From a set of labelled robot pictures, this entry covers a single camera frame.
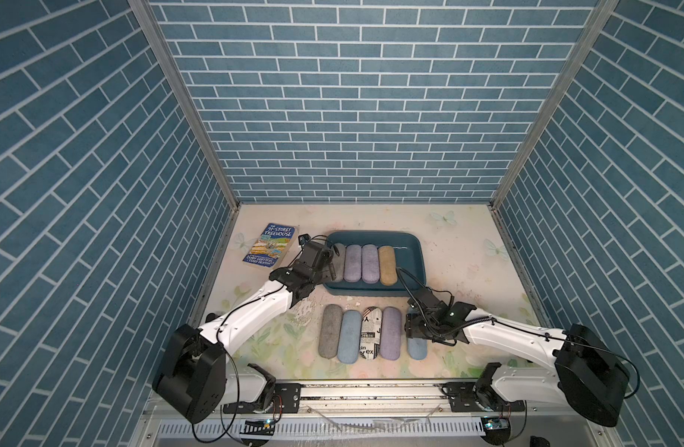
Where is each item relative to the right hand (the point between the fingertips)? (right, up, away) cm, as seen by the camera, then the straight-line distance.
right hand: (413, 330), depth 86 cm
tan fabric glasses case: (-6, +18, +15) cm, 24 cm away
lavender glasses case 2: (-7, 0, -3) cm, 8 cm away
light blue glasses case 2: (0, -4, -5) cm, 6 cm away
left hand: (-26, +19, 0) cm, 32 cm away
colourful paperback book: (-50, +25, +19) cm, 59 cm away
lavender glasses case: (-13, +19, +13) cm, 26 cm away
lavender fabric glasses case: (-19, +19, +13) cm, 30 cm away
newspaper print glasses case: (-13, +1, -3) cm, 14 cm away
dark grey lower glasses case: (-26, +1, -3) cm, 26 cm away
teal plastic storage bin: (+3, +20, +16) cm, 25 cm away
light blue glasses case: (-20, -3, -5) cm, 21 cm away
